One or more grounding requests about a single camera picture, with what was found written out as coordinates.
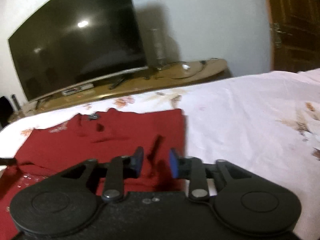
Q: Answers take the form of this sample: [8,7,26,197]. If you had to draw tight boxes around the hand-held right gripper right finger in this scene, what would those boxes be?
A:
[170,148,252,202]

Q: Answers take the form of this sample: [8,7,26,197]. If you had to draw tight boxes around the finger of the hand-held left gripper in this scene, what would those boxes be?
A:
[0,157,18,167]

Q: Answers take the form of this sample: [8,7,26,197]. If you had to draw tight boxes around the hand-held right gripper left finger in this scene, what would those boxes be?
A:
[57,147,144,202]

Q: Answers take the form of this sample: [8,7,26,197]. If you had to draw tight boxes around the red knitted sweater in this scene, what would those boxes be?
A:
[0,108,187,240]

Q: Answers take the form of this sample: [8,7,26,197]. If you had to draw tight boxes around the dark chair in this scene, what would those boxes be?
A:
[0,96,13,128]

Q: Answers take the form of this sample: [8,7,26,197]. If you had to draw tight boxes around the black remote control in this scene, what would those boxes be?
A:
[11,94,21,111]

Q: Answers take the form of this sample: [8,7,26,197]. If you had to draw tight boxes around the floral white bed sheet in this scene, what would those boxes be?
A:
[0,68,320,240]

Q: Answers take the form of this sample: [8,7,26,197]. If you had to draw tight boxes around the wooden television cabinet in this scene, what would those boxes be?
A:
[22,58,228,112]

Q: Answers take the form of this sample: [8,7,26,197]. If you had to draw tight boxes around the silver set-top box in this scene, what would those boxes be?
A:
[62,83,94,96]

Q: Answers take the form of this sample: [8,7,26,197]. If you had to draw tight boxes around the clear glass vase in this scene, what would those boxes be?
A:
[147,28,168,68]

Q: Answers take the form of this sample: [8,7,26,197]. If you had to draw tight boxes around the large black television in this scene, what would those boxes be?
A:
[7,0,148,103]

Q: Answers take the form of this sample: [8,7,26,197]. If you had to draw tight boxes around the brown wooden door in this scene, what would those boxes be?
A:
[262,0,320,73]

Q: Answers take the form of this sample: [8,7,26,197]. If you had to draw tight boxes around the black cable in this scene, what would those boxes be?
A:
[160,59,218,80]

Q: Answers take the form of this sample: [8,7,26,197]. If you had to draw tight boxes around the metal door handle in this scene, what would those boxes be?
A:
[271,22,292,48]

